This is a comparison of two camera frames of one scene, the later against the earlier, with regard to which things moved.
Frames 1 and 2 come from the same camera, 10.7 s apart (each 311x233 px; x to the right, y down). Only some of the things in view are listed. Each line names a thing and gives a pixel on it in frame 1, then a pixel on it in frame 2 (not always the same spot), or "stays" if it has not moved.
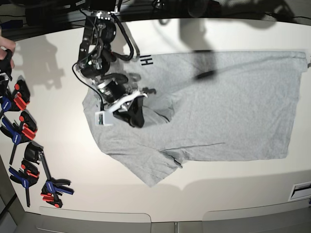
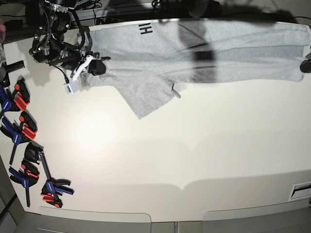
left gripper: x=117 y=97 -> x=78 y=65
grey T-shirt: x=205 y=106 -> x=149 y=60
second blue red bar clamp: x=24 y=131 stays
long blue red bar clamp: x=53 y=187 stays
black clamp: x=6 y=63 -> x=5 y=69
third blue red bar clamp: x=26 y=176 stays
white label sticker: x=301 y=191 stays
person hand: x=9 y=44 -> x=3 y=32
